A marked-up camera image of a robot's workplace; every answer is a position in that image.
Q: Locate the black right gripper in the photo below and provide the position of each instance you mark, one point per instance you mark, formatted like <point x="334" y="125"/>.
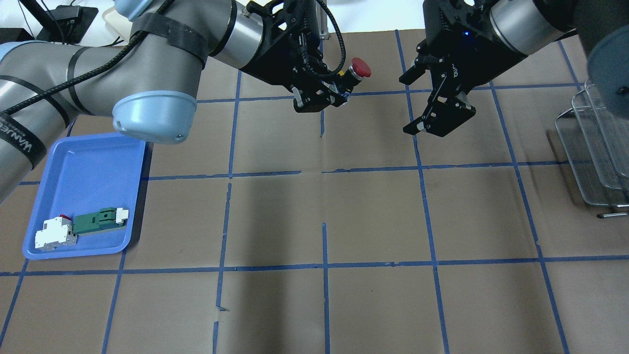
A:
<point x="484" y="50"/>

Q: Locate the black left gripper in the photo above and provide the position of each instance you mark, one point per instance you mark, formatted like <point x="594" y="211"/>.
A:
<point x="273" y="64"/>

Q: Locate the red emergency stop button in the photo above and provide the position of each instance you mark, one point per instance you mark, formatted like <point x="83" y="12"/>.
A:
<point x="357" y="71"/>

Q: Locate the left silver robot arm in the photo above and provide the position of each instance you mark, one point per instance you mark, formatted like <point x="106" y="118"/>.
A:
<point x="149" y="87"/>

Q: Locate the blue plastic tray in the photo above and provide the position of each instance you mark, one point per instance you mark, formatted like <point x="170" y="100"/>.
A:
<point x="82" y="175"/>

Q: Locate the green terminal block module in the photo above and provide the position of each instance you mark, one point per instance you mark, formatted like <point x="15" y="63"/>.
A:
<point x="104" y="220"/>

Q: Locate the white circuit breaker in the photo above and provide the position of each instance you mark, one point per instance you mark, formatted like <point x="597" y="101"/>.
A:
<point x="55" y="232"/>

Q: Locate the wire mesh shelf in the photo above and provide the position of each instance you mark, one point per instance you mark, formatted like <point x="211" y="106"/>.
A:
<point x="596" y="144"/>

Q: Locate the black box with cables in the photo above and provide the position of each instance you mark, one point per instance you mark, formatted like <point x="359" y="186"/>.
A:
<point x="67" y="24"/>

